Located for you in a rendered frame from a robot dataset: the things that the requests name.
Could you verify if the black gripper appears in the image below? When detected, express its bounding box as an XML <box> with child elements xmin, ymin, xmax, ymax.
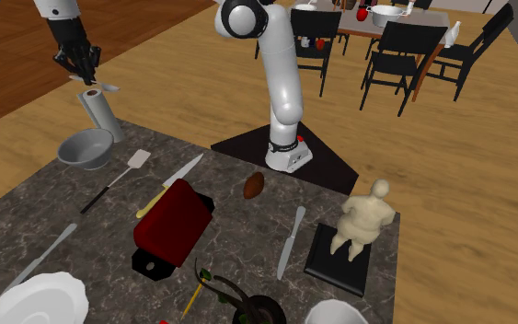
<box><xmin>44</xmin><ymin>17</ymin><xmax>103</xmax><ymax>87</ymax></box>

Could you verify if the white paper towel roll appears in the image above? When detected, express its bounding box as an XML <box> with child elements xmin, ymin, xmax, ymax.
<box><xmin>76</xmin><ymin>87</ymin><xmax>125</xmax><ymax>145</ymax></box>

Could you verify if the grey bowl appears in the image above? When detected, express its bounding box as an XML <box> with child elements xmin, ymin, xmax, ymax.
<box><xmin>56</xmin><ymin>128</ymin><xmax>116</xmax><ymax>171</ymax></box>

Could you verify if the red toaster with black base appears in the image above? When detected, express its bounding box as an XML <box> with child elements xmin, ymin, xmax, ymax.
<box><xmin>131</xmin><ymin>177</ymin><xmax>216</xmax><ymax>284</ymax></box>

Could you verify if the silver table knife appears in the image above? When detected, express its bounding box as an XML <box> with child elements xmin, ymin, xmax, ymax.
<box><xmin>276</xmin><ymin>205</ymin><xmax>307</xmax><ymax>282</ymax></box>
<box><xmin>1</xmin><ymin>222</ymin><xmax>79</xmax><ymax>295</ymax></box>

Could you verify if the brown egg-shaped object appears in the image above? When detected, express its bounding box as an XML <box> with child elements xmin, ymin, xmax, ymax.
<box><xmin>242</xmin><ymin>171</ymin><xmax>266</xmax><ymax>201</ymax></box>

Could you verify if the black dining chair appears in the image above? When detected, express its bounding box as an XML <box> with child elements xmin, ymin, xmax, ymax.
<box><xmin>425</xmin><ymin>2</ymin><xmax>515</xmax><ymax>103</ymax></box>
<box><xmin>390</xmin><ymin>0</ymin><xmax>434</xmax><ymax>11</ymax></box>
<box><xmin>253</xmin><ymin>7</ymin><xmax>343</xmax><ymax>98</ymax></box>
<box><xmin>358</xmin><ymin>20</ymin><xmax>449</xmax><ymax>118</ymax></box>

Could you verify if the white plate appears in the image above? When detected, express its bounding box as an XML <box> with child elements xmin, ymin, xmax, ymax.
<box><xmin>0</xmin><ymin>271</ymin><xmax>90</xmax><ymax>324</ymax></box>

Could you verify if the yellow pencil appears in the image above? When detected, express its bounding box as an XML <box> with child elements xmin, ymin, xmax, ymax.
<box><xmin>179</xmin><ymin>277</ymin><xmax>207</xmax><ymax>321</ymax></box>

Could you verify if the dark robot stand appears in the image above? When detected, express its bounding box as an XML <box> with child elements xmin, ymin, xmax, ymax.
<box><xmin>210</xmin><ymin>121</ymin><xmax>360</xmax><ymax>197</ymax></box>

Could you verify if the plant in black pot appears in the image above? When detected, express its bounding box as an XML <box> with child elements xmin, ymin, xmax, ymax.
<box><xmin>193</xmin><ymin>257</ymin><xmax>288</xmax><ymax>324</ymax></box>

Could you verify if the cream figure on black base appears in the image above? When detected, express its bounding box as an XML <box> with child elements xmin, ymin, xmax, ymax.
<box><xmin>303</xmin><ymin>178</ymin><xmax>397</xmax><ymax>298</ymax></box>

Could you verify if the dining table with dishes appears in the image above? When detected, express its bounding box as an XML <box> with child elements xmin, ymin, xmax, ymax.
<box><xmin>285</xmin><ymin>0</ymin><xmax>463</xmax><ymax>104</ymax></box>

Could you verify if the white bowl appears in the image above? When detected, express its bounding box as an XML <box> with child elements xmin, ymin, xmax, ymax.
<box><xmin>304</xmin><ymin>298</ymin><xmax>370</xmax><ymax>324</ymax></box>

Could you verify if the silver spatula with black handle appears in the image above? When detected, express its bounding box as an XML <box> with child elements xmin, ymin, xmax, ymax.
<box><xmin>79</xmin><ymin>148</ymin><xmax>153</xmax><ymax>216</ymax></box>

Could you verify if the knife with yellow handle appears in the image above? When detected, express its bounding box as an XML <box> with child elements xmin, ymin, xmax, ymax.
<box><xmin>134</xmin><ymin>153</ymin><xmax>205</xmax><ymax>221</ymax></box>

